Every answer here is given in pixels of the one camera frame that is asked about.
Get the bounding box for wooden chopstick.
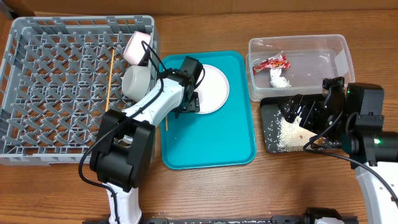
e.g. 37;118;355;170
165;115;169;131
106;49;115;112

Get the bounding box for clear plastic bin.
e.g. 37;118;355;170
246;34;355;101

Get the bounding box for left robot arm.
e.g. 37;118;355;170
90;57;205;223

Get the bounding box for grey plastic dish rack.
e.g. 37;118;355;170
1;16;159;166

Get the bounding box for grey round bowl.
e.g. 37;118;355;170
122;65;150;101

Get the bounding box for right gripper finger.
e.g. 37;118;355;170
278;104;306;123
277;94;324;109

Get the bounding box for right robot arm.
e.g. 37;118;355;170
278;77;397;223

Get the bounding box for rice grains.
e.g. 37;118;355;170
261;105;315;154

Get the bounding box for black plastic tray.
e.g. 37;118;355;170
261;91;346;154

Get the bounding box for red snack wrapper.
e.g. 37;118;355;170
252;52;290;74

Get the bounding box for white tissue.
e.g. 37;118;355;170
270;68;291;88

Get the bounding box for teal serving tray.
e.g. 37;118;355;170
160;50;256;169

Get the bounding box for small pink bowl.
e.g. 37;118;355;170
123;31;150;66

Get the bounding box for dark food scrap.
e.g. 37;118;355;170
298;135;324;148

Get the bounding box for large white plate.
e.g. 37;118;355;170
195;64;229;114

